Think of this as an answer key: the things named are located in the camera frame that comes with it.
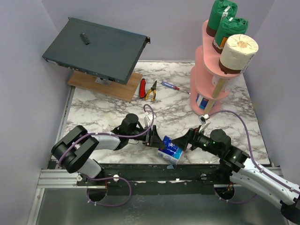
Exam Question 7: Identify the wooden board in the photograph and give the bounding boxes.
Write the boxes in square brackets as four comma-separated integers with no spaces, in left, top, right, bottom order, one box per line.
[67,71,143,102]

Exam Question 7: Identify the white floral paper towel roll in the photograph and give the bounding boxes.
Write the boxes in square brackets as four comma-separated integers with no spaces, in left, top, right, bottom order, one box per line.
[212,76,232,92]

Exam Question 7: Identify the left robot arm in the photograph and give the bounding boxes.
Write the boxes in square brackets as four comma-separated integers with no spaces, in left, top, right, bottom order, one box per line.
[51,113,165,185]

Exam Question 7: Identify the yellow handled pliers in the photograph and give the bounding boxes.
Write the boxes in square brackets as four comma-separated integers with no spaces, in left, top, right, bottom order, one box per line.
[145,81,157,101]

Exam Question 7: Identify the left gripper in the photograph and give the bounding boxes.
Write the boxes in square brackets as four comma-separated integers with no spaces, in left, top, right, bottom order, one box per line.
[128,125,166,149]

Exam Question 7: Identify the blue Tempo roll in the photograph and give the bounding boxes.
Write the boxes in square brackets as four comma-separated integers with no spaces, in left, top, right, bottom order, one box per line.
[195,94,209,110]

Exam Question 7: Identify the black metal base rail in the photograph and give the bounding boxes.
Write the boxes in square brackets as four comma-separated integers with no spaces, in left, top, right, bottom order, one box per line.
[75,164,235,199]

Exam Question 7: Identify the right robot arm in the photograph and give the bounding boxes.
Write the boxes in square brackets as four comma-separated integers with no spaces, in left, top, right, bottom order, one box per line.
[172,128,300,225]

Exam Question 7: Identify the blue handled screwdriver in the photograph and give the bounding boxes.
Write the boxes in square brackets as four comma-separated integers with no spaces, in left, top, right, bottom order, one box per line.
[161,81,190,95]

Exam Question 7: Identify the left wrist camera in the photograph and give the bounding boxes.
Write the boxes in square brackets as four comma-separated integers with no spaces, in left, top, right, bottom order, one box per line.
[144,112,153,128]

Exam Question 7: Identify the dark grey network switch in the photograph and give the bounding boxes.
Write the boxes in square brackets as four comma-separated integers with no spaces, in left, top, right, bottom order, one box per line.
[42,17,150,85]

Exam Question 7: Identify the small black connector strip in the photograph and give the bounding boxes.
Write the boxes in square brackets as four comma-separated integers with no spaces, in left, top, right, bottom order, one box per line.
[80,33,90,45]

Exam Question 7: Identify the red handled cutter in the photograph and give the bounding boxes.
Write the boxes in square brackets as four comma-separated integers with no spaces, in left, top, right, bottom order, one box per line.
[139,78,146,98]

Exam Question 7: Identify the pink three-tier shelf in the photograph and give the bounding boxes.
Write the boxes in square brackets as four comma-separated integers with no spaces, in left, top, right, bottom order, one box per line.
[190,20,240,115]

